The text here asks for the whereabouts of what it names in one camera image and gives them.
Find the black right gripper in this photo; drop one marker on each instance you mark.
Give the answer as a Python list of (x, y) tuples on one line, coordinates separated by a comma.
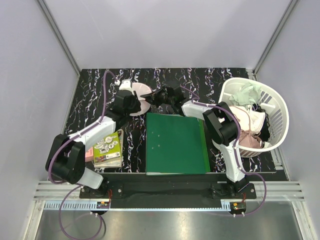
[(153, 98)]

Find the lime green book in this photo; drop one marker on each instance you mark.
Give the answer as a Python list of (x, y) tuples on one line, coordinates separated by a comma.
[(107, 149)]

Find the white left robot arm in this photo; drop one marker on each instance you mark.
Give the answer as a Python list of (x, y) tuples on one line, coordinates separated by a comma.
[(66, 160)]

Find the pink small box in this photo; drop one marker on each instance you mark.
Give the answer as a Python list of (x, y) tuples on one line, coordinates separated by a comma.
[(89, 155)]

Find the black marble pattern mat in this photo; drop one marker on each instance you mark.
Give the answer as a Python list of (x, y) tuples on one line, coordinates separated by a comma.
[(87, 106)]

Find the white laundry basket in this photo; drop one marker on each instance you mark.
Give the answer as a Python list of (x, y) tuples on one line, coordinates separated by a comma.
[(271, 102)]

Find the mint green garment in basket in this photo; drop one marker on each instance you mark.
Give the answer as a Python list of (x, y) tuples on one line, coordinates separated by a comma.
[(249, 94)]

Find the white mesh laundry bag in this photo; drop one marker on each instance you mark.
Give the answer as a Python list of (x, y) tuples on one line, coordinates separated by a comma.
[(141, 89)]

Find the green ring binder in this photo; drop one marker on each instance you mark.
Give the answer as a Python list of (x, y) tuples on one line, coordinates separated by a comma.
[(175, 145)]

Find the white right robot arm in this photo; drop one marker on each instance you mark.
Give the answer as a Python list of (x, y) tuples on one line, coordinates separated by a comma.
[(223, 127)]

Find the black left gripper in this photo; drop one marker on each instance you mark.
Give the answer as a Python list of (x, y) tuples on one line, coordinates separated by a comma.
[(137, 102)]

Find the black garment in basket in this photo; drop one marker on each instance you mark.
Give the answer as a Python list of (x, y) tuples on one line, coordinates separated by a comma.
[(264, 132)]

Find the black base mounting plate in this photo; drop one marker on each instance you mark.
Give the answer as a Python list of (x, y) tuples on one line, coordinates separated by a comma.
[(212, 185)]

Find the white bra in basket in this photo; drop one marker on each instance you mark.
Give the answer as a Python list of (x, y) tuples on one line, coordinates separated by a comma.
[(249, 120)]

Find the dusty pink bra in basket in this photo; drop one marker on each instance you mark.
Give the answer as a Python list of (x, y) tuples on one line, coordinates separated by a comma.
[(249, 140)]

